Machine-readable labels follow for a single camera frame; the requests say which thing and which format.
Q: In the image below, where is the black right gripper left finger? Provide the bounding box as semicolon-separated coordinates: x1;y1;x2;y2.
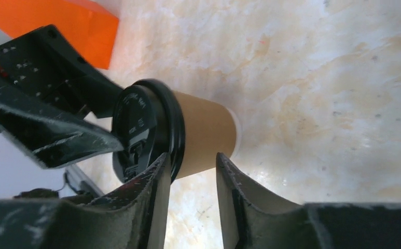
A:
0;153;171;248

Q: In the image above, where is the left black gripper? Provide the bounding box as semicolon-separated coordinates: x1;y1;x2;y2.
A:
0;24;123;169

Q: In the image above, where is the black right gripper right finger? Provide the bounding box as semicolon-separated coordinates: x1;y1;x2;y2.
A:
216;153;401;248

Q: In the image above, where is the black plastic cup lid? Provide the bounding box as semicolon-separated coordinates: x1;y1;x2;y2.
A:
112;79;186;183

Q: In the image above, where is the brown paper coffee cup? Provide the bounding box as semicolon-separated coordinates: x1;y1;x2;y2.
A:
173;91;242;179

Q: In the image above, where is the orange paper bag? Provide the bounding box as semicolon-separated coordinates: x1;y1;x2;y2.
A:
0;1;119;69

